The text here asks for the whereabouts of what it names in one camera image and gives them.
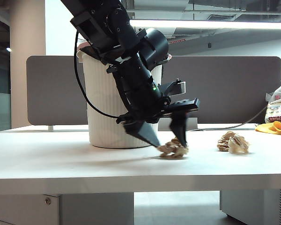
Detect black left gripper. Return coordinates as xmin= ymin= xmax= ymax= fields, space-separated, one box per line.
xmin=112 ymin=55 xmax=200 ymax=149

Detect brown paper ball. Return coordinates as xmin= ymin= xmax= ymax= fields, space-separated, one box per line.
xmin=158 ymin=137 xmax=190 ymax=158

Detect two-lobed brown paper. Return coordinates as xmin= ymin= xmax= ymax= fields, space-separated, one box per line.
xmin=216 ymin=130 xmax=251 ymax=155

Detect white ribbed trash can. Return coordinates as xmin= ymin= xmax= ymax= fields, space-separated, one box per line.
xmin=76 ymin=50 xmax=163 ymax=149

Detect grey desk partition panel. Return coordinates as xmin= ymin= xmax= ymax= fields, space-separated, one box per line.
xmin=25 ymin=55 xmax=281 ymax=126

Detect yellow cloth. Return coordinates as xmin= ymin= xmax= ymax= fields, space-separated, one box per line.
xmin=254 ymin=120 xmax=281 ymax=136

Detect white drawer cabinet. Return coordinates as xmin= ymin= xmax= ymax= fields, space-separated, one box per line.
xmin=0 ymin=192 xmax=134 ymax=225

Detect white vented cabinet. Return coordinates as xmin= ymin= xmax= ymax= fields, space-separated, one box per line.
xmin=219 ymin=188 xmax=281 ymax=225

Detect plastic bag of sponges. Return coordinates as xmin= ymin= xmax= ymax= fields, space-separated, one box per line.
xmin=264 ymin=69 xmax=281 ymax=124

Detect ceiling light strip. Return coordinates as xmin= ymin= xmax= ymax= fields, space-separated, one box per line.
xmin=130 ymin=19 xmax=281 ymax=30

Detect ceiling air vent grille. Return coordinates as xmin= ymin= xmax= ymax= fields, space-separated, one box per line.
xmin=208 ymin=14 xmax=237 ymax=23

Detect beige building column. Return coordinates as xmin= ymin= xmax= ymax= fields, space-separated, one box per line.
xmin=9 ymin=0 xmax=46 ymax=129

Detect grey cable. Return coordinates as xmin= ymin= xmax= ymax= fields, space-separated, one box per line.
xmin=198 ymin=105 xmax=269 ymax=131

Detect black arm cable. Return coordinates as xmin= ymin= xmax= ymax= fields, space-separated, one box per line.
xmin=74 ymin=31 xmax=120 ymax=119

